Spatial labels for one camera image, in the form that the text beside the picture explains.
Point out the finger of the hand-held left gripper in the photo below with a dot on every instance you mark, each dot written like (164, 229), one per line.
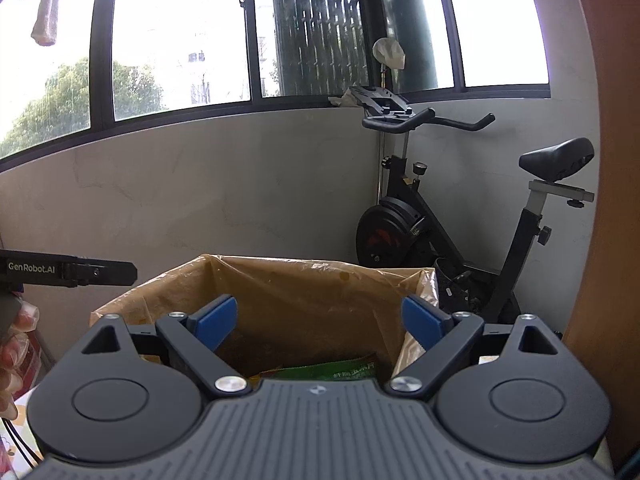
(107, 272)

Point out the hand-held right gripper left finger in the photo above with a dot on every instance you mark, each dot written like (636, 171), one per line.
(217, 321)

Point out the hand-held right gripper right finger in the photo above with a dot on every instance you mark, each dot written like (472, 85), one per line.
(425, 319)

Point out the plastic-lined brown cardboard box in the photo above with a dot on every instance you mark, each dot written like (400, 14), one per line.
(310, 300)

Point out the person's left hand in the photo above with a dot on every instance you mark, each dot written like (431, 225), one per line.
(12, 355)

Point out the black exercise bike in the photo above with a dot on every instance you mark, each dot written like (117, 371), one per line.
(395, 212)

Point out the green snack packet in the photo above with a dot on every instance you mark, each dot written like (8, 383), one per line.
(325, 371)

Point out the wooden door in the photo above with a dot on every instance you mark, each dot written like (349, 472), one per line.
(617, 210)

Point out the crumpled rag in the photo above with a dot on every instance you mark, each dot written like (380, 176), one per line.
(345, 97)

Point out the beige hanging sock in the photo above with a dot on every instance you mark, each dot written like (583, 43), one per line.
(47, 15)

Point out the white cloth on pole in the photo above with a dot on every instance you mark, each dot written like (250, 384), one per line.
(389, 52)

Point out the black window frame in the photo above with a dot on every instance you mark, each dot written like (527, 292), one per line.
(102, 60)

